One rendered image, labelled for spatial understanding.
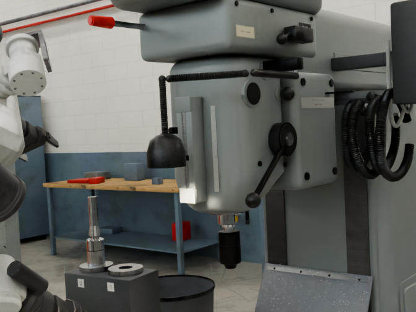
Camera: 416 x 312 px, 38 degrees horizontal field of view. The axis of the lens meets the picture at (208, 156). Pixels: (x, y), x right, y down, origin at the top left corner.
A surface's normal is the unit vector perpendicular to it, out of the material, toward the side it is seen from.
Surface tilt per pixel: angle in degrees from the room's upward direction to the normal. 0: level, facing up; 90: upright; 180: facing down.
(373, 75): 90
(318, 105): 90
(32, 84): 137
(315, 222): 90
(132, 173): 90
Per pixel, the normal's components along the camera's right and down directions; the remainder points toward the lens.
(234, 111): 0.20, 0.04
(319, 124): 0.77, 0.00
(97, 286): -0.53, 0.07
